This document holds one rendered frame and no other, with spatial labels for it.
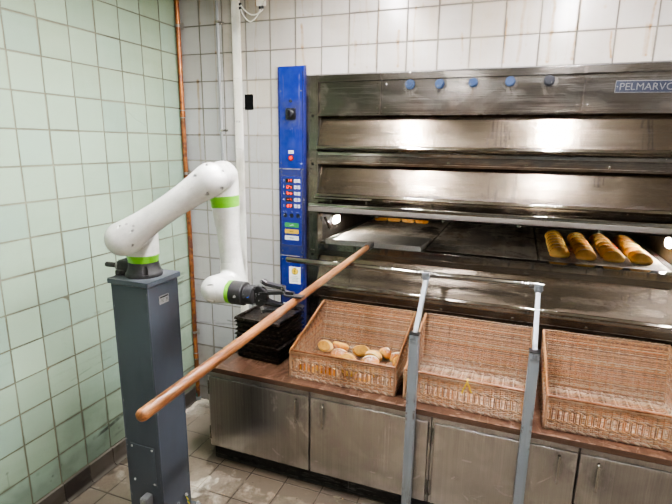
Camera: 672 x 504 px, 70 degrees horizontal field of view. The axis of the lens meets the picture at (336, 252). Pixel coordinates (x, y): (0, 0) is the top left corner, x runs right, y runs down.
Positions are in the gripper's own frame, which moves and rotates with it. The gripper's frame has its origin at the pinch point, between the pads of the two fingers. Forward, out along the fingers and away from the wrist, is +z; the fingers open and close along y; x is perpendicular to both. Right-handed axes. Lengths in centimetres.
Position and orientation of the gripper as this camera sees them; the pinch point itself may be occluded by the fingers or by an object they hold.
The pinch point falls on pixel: (294, 300)
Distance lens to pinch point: 178.5
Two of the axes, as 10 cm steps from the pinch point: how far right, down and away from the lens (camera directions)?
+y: -0.2, 9.7, 2.2
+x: -3.6, 2.0, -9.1
